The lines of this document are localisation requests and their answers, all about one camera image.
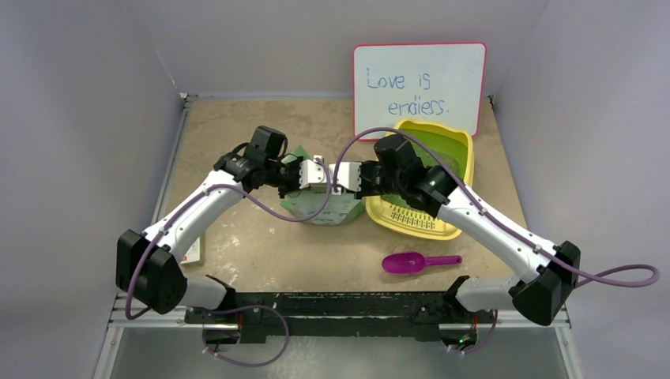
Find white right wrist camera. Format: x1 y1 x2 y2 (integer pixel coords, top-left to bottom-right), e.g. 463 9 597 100
329 162 362 195

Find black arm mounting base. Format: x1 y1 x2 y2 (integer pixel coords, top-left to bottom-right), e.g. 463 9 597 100
185 287 494 347

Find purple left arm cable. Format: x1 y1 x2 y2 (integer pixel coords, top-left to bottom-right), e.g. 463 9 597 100
124 159 335 321

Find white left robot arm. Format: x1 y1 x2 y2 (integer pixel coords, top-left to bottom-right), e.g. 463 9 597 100
115 126 299 323

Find yellow sifting litter tray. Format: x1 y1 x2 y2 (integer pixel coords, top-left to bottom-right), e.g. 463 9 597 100
365 118 475 241

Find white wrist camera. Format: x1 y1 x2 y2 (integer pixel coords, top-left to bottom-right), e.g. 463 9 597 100
329 162 362 195
299 155 330 190

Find pink framed whiteboard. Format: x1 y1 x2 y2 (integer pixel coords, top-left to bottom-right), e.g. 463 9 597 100
352 42 487 141

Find small white red card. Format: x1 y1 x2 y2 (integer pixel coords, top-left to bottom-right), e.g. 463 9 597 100
180 236 205 265

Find green cat litter granules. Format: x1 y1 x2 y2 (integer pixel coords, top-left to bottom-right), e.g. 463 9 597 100
380 142 463 209

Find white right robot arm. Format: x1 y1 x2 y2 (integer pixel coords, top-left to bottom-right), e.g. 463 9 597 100
361 133 581 326

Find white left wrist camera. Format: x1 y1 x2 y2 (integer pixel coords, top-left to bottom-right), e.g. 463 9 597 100
299 155 330 190

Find green cat litter bag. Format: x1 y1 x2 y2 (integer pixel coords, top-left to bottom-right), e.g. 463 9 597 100
280 145 367 227

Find purple plastic litter scoop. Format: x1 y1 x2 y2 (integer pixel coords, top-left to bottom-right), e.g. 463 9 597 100
382 251 463 275

